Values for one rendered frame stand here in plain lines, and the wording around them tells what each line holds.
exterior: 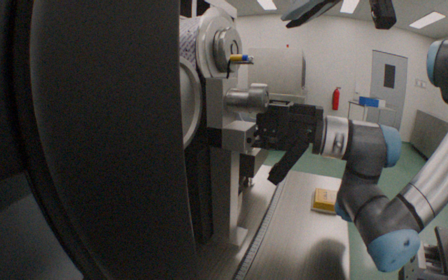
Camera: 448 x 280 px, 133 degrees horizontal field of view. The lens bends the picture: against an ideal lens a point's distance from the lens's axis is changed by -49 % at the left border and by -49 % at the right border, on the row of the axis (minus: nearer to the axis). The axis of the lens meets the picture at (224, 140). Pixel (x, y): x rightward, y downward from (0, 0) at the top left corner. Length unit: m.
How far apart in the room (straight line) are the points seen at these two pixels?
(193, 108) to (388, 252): 0.33
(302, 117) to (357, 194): 0.17
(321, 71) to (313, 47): 0.60
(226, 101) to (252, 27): 4.94
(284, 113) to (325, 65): 4.51
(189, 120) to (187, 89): 0.04
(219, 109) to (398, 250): 0.31
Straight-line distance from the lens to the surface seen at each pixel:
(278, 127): 0.33
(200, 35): 0.27
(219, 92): 0.26
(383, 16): 0.31
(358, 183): 0.37
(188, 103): 0.26
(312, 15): 0.33
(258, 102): 0.25
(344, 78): 4.85
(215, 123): 0.27
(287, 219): 0.47
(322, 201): 0.51
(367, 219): 0.33
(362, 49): 5.01
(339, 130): 0.33
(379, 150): 0.35
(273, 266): 0.38
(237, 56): 0.24
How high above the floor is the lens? 1.21
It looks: 20 degrees down
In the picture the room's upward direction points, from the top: straight up
